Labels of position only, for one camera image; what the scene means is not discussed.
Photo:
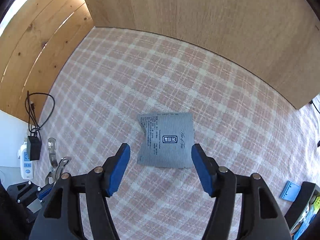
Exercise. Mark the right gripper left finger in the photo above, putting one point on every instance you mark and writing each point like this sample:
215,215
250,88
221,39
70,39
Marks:
60,216

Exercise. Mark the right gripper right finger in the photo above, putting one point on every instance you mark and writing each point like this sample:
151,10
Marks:
261,217

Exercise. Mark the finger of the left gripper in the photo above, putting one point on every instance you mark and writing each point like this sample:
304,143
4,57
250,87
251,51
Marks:
40,194

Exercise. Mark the grey tea bag packet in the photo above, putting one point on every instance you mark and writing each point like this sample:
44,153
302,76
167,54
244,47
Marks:
168,138

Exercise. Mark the silver metal carabiner tool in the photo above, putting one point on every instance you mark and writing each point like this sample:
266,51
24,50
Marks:
56,168

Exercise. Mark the black storage tray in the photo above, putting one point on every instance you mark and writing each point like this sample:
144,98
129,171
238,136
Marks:
303,215

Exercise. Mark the white power strip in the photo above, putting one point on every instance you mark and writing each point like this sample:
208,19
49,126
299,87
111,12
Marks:
26,166

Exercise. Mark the blue plastic phone stand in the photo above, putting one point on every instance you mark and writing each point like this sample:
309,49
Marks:
290,191

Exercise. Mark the black power adapter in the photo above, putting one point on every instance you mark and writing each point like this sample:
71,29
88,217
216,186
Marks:
33,148

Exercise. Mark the pine wood side panel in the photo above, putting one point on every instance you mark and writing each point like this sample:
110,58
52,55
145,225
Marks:
35,45

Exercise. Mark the wooden cabinet panel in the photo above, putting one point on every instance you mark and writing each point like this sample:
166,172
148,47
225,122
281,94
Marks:
277,40

